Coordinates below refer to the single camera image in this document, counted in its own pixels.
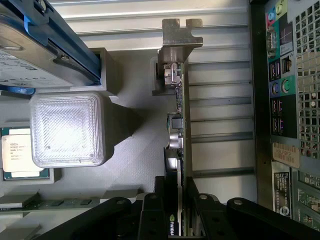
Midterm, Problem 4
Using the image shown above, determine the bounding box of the green and black graphics card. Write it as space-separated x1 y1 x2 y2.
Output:
157 18 205 237

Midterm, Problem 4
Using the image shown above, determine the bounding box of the open black PC case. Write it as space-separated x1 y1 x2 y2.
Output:
248 0 320 227

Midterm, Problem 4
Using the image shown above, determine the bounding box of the green RAM stick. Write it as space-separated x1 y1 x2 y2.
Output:
0 197 101 212

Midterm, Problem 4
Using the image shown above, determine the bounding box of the silver CPU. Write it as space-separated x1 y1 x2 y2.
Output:
1 126 52 180

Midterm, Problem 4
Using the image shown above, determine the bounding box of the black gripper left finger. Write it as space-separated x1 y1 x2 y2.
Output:
38 176 167 240

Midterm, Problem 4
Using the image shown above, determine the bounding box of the hard disk in blue carrier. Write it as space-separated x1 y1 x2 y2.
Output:
0 0 104 91

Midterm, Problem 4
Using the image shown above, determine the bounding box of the grey parts rack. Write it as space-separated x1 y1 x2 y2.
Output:
0 47 195 240

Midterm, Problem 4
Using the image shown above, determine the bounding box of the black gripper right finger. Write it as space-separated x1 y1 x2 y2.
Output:
185 176 320 240

